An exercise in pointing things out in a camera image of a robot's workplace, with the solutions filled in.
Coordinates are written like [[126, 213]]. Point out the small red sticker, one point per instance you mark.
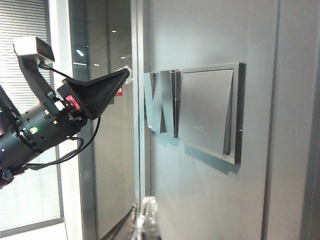
[[119, 92]]

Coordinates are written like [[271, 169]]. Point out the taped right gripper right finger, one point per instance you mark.
[[149, 217]]

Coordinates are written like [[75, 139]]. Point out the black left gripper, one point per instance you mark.
[[71, 102]]

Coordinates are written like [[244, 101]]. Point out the white window blinds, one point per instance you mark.
[[22, 20]]

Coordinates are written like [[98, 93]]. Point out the gray wrist camera with mount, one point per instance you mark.
[[32, 50]]

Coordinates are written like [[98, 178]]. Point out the narrow gray rocker switch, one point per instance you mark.
[[168, 100], [177, 107], [151, 105]]

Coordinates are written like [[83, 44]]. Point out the gray wall switch plate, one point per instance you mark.
[[238, 112]]

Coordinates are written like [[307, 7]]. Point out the clear glass wall panel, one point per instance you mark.
[[112, 162]]

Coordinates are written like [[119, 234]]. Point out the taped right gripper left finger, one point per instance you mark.
[[135, 225]]

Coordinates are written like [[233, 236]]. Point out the gray metal partition column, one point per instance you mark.
[[212, 200]]

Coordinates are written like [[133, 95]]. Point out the wide gray rocker switch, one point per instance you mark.
[[205, 110]]

